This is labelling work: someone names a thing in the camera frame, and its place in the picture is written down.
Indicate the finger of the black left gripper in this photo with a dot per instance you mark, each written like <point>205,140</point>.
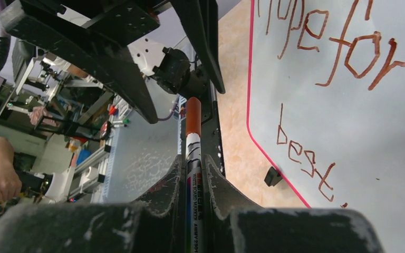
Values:
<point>199,20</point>
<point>94,41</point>

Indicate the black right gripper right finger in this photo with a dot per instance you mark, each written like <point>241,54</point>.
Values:
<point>237,224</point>

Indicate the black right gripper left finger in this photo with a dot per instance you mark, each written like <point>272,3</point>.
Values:
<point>151,223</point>

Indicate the white marker pen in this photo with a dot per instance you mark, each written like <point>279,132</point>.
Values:
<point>195,210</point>

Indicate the brown marker cap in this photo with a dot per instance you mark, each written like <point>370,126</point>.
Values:
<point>193,116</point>

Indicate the pink framed whiteboard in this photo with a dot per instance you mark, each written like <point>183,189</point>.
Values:
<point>326,104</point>

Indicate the operator's bare forearm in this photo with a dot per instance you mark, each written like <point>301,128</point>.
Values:
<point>6,155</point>

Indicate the operator's bare hand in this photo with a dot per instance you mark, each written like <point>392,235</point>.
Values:
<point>10,183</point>

